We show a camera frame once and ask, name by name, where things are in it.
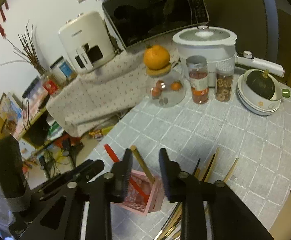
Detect light bamboo chopstick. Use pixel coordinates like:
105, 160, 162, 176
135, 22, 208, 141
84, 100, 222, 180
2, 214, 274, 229
223, 158, 238, 183

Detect lone bamboo chopstick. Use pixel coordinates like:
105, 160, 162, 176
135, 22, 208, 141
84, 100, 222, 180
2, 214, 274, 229
130, 145, 155, 184

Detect printed bamboo chopstick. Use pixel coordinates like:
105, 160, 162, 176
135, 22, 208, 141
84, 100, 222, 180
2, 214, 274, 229
154, 203, 182, 240

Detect white air fryer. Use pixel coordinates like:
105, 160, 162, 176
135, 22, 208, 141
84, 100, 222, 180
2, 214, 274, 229
58, 11, 115, 74

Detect red goji berry jar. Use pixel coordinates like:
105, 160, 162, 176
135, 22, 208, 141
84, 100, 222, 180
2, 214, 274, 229
186, 55, 209, 104

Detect blue label jar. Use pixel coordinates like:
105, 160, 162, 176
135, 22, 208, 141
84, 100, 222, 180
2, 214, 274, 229
50, 56, 77, 85

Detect round glass jar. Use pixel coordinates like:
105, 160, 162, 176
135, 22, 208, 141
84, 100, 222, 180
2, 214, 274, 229
145, 63, 186, 108

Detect red label jar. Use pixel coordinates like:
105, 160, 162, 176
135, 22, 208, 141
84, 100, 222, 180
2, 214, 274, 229
42, 73, 59, 95

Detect stacked white bowls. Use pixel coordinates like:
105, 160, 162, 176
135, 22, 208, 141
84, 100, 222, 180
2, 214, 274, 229
237, 69, 290, 116

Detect pink perforated utensil basket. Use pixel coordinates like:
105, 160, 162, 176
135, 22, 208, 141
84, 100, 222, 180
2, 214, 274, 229
116, 170, 164, 216

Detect black chopstick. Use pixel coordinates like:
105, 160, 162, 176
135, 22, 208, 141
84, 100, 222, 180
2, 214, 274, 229
201, 154, 216, 181
192, 158, 201, 176

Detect dark green squash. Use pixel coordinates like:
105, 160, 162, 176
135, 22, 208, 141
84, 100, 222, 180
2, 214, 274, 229
246, 69, 275, 100

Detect orange tangerine on jar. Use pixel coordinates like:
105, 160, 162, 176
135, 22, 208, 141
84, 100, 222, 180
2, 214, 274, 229
143, 45, 170, 70

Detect white rice cooker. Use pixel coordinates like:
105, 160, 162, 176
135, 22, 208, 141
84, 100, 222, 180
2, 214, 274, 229
173, 25, 237, 87

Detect red plastic spoon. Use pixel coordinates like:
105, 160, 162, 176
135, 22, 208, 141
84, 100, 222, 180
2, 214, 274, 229
104, 144, 149, 203

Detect grey refrigerator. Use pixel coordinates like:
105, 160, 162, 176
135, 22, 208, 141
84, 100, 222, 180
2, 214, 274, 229
198, 0, 291, 86

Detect yellow printed box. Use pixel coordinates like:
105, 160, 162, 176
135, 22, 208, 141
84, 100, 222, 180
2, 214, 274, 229
88, 125, 114, 141

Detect dried branches in vase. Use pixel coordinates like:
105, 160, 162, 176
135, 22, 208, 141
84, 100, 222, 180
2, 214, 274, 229
0, 21, 46, 76

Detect dried slices jar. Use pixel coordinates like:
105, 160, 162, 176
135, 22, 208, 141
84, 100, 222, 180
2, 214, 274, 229
216, 62, 235, 102

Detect black microwave oven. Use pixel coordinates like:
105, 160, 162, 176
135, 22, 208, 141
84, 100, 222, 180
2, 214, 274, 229
102, 0, 210, 48

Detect grey checked tablecloth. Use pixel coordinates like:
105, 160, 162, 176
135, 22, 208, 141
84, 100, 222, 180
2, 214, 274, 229
89, 90, 291, 229

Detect floral cloth on cabinet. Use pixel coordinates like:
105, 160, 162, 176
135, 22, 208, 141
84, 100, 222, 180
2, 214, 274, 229
46, 33, 179, 137

